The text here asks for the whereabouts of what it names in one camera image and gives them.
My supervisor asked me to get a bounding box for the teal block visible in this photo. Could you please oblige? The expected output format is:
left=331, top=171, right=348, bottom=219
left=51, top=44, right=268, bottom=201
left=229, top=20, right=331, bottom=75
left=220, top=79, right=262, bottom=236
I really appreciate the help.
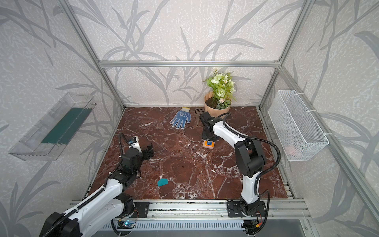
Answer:
left=157, top=178, right=168, bottom=187

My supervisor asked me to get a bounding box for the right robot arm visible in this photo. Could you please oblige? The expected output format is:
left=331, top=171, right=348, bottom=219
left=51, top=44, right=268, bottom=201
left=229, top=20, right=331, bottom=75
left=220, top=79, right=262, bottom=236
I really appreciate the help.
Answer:
left=200, top=112, right=281, bottom=217

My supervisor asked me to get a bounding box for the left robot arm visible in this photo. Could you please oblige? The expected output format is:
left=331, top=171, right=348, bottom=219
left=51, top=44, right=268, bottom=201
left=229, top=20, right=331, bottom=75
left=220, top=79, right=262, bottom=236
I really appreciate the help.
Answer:
left=39, top=133, right=155, bottom=237

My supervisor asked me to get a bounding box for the brown slotted plastic scoop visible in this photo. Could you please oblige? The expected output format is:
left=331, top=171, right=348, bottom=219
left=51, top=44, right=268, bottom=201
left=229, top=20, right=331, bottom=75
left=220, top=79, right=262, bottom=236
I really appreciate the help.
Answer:
left=194, top=108, right=205, bottom=126

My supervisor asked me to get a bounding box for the flower pot with plant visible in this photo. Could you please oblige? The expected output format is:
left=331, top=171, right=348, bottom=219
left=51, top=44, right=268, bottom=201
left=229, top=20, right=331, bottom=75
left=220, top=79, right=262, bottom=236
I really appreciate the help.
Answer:
left=204, top=69, right=236, bottom=117

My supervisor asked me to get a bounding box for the blue dotted work glove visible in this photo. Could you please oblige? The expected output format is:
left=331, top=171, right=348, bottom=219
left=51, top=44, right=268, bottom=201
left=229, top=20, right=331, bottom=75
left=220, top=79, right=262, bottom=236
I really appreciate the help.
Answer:
left=170, top=107, right=191, bottom=129

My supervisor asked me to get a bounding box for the green circuit board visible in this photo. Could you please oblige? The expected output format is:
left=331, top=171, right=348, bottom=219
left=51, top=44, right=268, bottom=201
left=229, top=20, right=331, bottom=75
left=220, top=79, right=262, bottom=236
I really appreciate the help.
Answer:
left=117, top=220, right=135, bottom=229

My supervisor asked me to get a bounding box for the pink object in basket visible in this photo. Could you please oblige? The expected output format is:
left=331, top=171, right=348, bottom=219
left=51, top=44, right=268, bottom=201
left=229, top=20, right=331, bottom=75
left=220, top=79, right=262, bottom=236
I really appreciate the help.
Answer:
left=284, top=145, right=301, bottom=157

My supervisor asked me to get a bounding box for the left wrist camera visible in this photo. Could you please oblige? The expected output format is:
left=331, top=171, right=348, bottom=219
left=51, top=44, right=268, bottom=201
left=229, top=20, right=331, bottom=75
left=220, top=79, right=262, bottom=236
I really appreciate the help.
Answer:
left=127, top=136, right=142, bottom=153

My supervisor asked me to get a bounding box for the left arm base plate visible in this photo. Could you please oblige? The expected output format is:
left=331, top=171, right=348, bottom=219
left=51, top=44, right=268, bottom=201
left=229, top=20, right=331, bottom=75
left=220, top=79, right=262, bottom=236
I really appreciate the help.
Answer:
left=130, top=201, right=150, bottom=218

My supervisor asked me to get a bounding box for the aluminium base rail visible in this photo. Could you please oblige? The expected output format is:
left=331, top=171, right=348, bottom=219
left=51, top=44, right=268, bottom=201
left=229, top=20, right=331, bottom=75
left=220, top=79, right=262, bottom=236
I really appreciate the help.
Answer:
left=60, top=199, right=311, bottom=221

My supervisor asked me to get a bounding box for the clear plastic wall shelf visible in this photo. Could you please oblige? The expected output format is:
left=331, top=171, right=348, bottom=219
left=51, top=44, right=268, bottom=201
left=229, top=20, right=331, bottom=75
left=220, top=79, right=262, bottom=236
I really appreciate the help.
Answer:
left=9, top=92, right=96, bottom=161

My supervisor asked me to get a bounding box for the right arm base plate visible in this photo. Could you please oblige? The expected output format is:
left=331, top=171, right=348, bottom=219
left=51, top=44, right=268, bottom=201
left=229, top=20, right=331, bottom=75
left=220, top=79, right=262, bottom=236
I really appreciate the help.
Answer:
left=226, top=198, right=267, bottom=218

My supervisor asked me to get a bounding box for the white wire mesh basket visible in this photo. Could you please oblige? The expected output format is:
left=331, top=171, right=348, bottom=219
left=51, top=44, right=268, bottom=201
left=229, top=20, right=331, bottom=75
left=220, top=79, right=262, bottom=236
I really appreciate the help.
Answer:
left=268, top=90, right=329, bottom=162

